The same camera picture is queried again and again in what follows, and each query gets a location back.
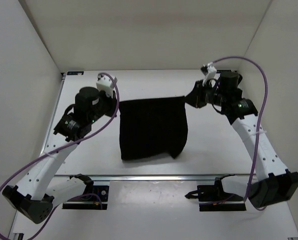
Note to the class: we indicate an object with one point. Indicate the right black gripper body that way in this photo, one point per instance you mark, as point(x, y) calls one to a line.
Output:
point(205, 94)

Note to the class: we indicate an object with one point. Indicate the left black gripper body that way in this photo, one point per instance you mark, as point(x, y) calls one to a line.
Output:
point(108, 104)

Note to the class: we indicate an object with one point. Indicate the black skirt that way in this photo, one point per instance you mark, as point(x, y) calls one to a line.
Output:
point(150, 127)

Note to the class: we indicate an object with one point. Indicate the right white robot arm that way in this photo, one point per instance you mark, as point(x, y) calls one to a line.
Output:
point(275, 182)

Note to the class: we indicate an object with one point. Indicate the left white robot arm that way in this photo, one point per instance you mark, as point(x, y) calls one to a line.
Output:
point(32, 195)

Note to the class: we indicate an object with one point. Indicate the left blue table label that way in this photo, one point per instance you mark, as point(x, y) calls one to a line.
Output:
point(75, 73)

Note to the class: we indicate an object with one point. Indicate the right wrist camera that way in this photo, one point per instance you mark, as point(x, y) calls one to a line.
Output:
point(209, 72)

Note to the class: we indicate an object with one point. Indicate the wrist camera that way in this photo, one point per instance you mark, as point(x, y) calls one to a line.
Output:
point(106, 83)
point(209, 72)

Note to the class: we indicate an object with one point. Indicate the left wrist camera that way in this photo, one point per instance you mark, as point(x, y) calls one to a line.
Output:
point(106, 83)

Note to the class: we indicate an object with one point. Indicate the aluminium table rail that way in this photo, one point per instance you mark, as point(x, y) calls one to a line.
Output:
point(155, 178)

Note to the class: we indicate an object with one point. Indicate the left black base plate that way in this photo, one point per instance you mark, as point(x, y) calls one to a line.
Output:
point(97, 201)

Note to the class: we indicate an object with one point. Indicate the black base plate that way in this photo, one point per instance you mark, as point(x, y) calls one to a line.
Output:
point(212, 198)
point(97, 201)

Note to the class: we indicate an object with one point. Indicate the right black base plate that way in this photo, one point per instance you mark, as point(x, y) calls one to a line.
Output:
point(212, 198)

